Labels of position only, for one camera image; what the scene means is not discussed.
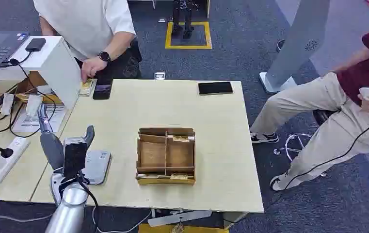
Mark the standing person's left hand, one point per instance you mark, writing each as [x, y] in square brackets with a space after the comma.
[91, 67]

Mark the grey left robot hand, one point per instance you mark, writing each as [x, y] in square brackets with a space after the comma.
[52, 151]

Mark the gold printed card stack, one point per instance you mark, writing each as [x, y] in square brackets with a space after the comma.
[88, 89]

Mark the slim black phone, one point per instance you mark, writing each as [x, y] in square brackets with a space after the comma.
[102, 91]

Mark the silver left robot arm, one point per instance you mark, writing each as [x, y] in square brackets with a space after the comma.
[67, 212]

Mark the black wristwatch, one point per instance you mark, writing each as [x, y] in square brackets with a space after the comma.
[104, 57]

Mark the white desk riser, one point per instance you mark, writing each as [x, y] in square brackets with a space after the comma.
[59, 70]

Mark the printed paper sheet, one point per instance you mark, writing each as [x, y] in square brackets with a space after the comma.
[27, 122]

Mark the standing person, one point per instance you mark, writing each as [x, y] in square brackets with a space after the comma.
[84, 25]

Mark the black plug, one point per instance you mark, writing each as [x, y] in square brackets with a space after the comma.
[6, 152]

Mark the pale grey flat device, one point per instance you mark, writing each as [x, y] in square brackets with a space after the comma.
[98, 167]

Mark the white power strip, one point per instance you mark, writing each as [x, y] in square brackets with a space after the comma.
[1, 167]

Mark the black stool with chrome base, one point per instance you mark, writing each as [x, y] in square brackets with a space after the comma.
[322, 116]

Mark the black power bank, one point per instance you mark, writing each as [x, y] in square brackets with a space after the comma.
[36, 44]

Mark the brown cardboard box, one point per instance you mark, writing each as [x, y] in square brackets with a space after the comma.
[33, 83]

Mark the seated person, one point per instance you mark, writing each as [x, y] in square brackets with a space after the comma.
[316, 128]

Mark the small white floor box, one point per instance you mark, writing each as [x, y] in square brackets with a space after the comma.
[159, 76]

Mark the yellow floor tape square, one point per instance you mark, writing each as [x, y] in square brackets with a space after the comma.
[189, 47]

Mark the wooden divided card box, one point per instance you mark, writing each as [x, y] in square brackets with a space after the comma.
[152, 154]

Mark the white card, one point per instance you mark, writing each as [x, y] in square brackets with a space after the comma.
[150, 176]

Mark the grey standing pillar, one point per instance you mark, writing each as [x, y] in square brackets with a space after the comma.
[296, 41]

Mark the black robot legs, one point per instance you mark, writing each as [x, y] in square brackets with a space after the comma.
[187, 19]

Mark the wide black phone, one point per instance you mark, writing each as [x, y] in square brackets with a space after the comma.
[215, 87]

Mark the grey desk crossbar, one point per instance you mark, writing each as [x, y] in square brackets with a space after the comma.
[178, 218]

